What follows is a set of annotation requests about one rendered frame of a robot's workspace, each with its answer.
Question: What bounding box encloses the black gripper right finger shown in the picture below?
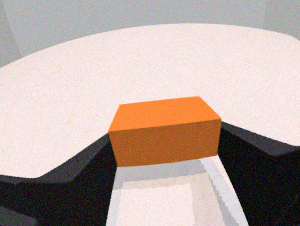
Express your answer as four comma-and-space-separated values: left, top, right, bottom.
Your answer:
218, 121, 300, 226

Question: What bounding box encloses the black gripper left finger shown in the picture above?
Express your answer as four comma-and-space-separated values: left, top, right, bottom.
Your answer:
0, 133, 118, 226

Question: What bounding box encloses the orange block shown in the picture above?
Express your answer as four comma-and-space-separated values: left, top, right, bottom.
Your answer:
109, 96, 222, 167

